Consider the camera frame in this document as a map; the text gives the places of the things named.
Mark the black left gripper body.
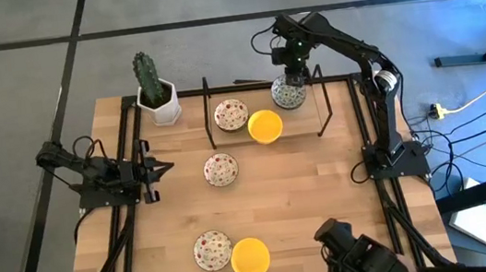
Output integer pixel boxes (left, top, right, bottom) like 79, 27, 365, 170
124, 136, 162, 206

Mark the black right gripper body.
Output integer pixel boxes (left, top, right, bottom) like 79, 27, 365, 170
269, 37, 314, 77

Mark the teal bowl blue patterned interior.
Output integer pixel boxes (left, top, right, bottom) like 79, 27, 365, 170
268, 72, 310, 112

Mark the plain yellow bowl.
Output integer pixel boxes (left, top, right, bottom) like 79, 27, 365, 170
244, 106, 287, 148
228, 234, 274, 272

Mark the green bowl red floral interior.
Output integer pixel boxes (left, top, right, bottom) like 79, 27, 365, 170
190, 228, 236, 272
201, 149, 242, 190
212, 97, 252, 135

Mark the white hexagonal plant pot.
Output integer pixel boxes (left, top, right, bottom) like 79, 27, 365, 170
134, 77, 184, 130

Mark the green cactus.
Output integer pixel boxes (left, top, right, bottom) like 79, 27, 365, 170
130, 49, 167, 109

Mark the yellow power strip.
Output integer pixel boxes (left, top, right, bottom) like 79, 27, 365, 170
427, 101, 452, 122

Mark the dark metal table base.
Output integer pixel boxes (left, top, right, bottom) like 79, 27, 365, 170
430, 22, 486, 73

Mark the black bulky device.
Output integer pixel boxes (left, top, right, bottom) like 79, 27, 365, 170
311, 207, 413, 272

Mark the black frame wooden shelf rack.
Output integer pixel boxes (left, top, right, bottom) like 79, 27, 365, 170
197, 61, 337, 151

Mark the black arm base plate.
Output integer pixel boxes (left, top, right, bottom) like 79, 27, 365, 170
75, 174, 145, 212
362, 136, 433, 183

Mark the black aluminium rig frame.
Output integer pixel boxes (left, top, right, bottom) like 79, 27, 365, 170
0, 52, 486, 272

